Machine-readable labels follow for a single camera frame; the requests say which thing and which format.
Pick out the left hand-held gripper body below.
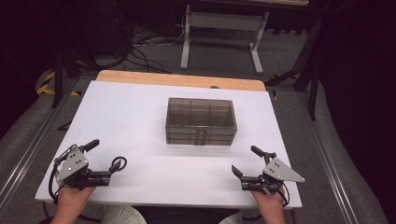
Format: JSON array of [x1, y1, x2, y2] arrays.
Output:
[[53, 144, 112, 190]]

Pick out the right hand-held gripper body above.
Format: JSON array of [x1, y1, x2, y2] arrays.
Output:
[[240, 150, 306, 196]]

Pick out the black hair tie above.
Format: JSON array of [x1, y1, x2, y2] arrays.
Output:
[[110, 156, 128, 173]]

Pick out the transparent grey plastic drawer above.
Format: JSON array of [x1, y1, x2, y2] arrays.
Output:
[[165, 133, 236, 141], [166, 138, 235, 147]]

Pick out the transparent grey drawer box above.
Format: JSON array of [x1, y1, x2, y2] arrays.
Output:
[[164, 97, 238, 147]]

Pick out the person's right hand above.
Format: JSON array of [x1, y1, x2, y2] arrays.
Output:
[[250, 186, 286, 216]]

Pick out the person's left hand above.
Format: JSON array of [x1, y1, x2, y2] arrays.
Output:
[[56, 185, 97, 216]]

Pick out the white board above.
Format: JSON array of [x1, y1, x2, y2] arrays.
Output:
[[35, 79, 304, 210]]

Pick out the person's right knee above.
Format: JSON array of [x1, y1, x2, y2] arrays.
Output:
[[219, 212, 245, 224]]

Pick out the person's knee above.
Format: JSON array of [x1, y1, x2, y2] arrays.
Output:
[[219, 212, 245, 224], [98, 204, 148, 224]]

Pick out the person's left knee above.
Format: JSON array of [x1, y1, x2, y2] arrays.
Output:
[[98, 204, 148, 224]]

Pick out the yellow and black floor tape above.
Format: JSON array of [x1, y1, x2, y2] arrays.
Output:
[[35, 71, 82, 97]]

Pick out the black metal stand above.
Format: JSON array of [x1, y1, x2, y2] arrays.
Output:
[[50, 46, 65, 110], [264, 12, 331, 121]]

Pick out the right hand-held gripper black cable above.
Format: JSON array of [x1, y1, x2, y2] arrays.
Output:
[[277, 183, 291, 208]]

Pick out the hand-held gripper black cable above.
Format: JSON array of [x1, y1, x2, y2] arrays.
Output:
[[48, 163, 61, 204], [277, 183, 291, 208]]

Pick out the left hand-held gripper black cable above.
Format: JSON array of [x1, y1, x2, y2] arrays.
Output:
[[48, 163, 61, 204]]

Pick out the aluminium floor rail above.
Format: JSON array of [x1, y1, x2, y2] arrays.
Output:
[[295, 91, 361, 224], [0, 78, 79, 213]]

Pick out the bundle of black floor cables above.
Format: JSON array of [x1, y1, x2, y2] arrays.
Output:
[[120, 26, 188, 75]]

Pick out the white metal desk frame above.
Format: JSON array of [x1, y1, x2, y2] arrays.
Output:
[[179, 0, 310, 76]]

